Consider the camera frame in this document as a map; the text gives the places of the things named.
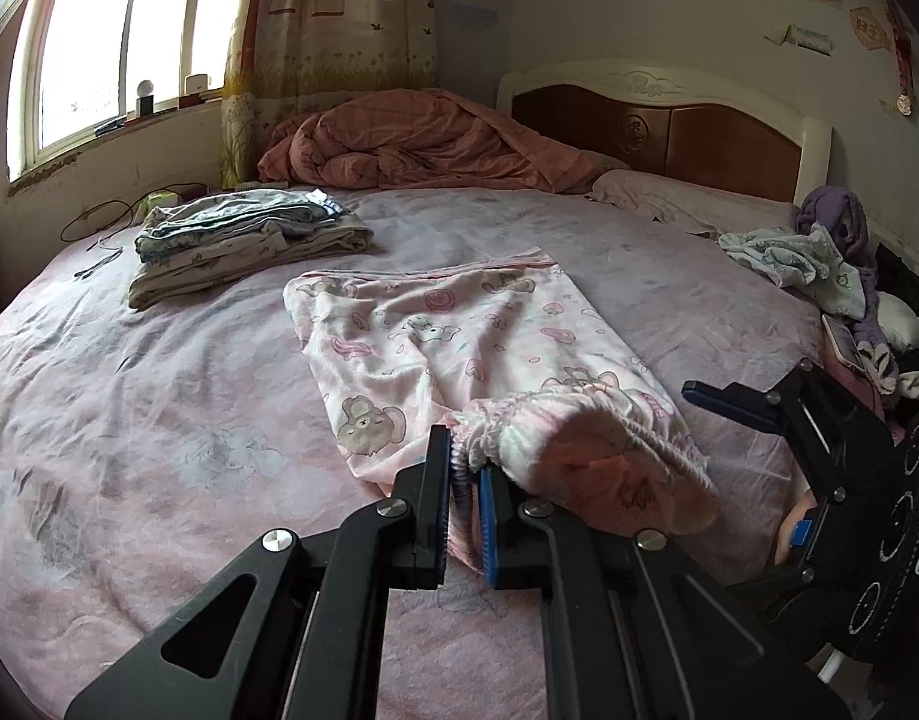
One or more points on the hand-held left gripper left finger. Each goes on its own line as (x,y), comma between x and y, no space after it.
(437,510)

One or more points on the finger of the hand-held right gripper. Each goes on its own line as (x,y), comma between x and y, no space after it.
(803,534)
(729,399)

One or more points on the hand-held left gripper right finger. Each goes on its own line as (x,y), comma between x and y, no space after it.
(491,532)

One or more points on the pink printed pants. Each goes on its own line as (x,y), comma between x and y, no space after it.
(429,330)

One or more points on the pink phone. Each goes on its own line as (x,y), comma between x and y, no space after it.
(842,349)

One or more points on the white patterned cloth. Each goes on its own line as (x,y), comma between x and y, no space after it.
(789,259)

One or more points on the pale pink pillow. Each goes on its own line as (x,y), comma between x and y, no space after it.
(669,199)

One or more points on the dark cloth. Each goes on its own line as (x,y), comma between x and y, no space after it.
(906,277)

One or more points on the purple garment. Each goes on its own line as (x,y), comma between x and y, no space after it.
(834,210)

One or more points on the wooden headboard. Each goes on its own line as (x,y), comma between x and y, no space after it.
(714,135)

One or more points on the bed with pink sheet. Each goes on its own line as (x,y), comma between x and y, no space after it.
(167,405)

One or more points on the stack of folded clothes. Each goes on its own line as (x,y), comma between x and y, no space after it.
(227,270)

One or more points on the folded grey-blue garment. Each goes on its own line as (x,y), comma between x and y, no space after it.
(227,221)

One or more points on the salmon quilt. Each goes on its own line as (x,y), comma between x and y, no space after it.
(429,142)

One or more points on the red hanging ornament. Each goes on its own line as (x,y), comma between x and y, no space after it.
(900,52)

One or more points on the green packet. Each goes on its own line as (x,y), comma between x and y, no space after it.
(150,202)

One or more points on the flat red box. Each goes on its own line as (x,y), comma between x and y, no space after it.
(198,100)

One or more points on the small white box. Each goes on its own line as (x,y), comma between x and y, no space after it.
(197,82)

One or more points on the printed curtain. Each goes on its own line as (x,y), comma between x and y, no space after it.
(332,15)

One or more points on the window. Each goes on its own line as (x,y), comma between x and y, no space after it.
(84,37)

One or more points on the pale wall card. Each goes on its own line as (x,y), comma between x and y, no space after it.
(808,37)

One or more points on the red-bordered wall sticker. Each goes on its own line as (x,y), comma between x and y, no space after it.
(870,28)

